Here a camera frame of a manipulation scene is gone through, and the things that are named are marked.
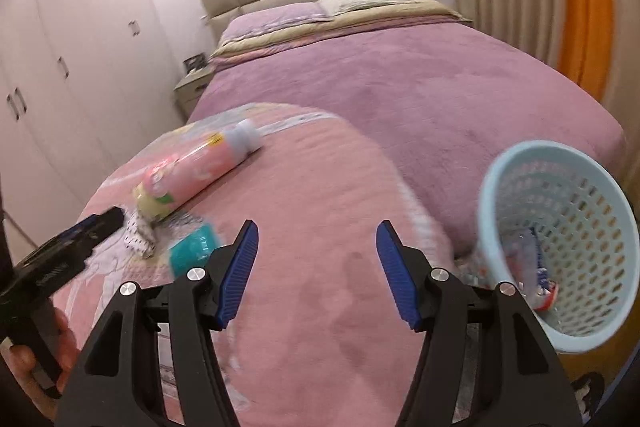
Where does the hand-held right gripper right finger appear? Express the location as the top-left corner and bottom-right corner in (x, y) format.
(376, 220), (586, 427)

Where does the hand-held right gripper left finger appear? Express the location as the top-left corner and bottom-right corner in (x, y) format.
(54, 219), (261, 427)

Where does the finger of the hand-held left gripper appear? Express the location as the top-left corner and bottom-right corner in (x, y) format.
(55, 206), (126, 258)

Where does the white dotted wrapper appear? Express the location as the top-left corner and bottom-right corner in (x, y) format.
(122, 209), (158, 258)

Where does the light blue plastic basket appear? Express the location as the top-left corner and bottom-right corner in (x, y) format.
(475, 139), (640, 354)

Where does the pink printed plastic bottle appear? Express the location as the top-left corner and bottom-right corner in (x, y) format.
(132, 118), (263, 223)

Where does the blue and white milk carton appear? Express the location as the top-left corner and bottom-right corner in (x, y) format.
(515, 227), (556, 295)

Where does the person's left hand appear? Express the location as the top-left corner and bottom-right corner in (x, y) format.
(0, 307), (81, 415)

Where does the teal packet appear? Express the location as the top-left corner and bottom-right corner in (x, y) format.
(167, 227), (223, 280)

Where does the beige nightstand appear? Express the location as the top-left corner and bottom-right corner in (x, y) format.
(174, 67), (211, 118)

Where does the white wardrobe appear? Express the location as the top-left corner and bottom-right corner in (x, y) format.
(0, 0), (186, 268)

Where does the bed with purple cover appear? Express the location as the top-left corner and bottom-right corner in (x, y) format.
(187, 4), (626, 258)

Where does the purple pillow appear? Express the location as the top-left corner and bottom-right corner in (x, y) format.
(220, 2), (331, 45)

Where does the beige folded quilt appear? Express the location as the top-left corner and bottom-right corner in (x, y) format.
(210, 0), (473, 58)

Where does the orange curtain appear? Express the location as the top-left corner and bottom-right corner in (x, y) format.
(552, 0), (616, 100)

